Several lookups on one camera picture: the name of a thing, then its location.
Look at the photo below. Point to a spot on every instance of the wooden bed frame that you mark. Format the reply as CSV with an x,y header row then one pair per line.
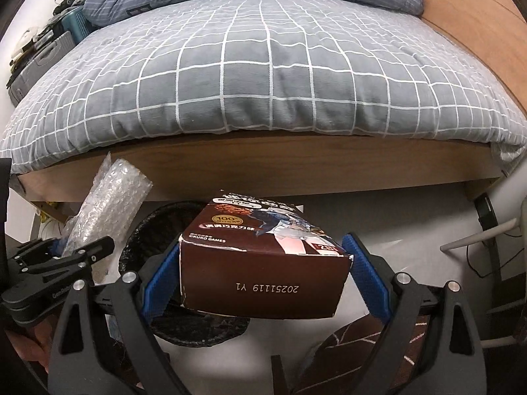
x,y
267,168

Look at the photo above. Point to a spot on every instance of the black snack box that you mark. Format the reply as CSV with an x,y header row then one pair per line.
x,y
263,267

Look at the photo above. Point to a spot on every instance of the grey suitcase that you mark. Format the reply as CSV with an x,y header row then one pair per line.
x,y
41,66

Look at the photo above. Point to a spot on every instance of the teal suitcase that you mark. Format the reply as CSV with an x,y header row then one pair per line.
x,y
78,24

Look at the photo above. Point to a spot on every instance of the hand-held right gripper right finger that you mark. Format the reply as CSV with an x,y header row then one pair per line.
x,y
370,275

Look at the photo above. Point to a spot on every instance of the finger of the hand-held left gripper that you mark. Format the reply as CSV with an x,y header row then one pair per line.
x,y
37,251
82,255

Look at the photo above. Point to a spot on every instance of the black clutter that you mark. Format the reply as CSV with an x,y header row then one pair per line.
x,y
68,4

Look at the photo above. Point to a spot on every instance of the white metal frame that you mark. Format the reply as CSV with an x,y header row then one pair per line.
x,y
477,238

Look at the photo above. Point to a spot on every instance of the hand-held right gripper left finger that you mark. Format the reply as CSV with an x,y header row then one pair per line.
x,y
162,279

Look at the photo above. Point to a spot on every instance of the white bag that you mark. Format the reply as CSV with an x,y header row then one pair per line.
x,y
26,41

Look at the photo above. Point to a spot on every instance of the wooden headboard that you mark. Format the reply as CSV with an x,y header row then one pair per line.
x,y
473,16

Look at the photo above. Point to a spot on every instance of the clear bubble wrap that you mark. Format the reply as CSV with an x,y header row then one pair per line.
x,y
111,201

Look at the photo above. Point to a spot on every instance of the black power adapter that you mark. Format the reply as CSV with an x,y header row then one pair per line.
x,y
486,212

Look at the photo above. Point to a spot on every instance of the person's left hand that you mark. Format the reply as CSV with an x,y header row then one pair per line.
x,y
35,343

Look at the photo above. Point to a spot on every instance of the bin with black liner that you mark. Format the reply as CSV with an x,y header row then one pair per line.
x,y
140,238

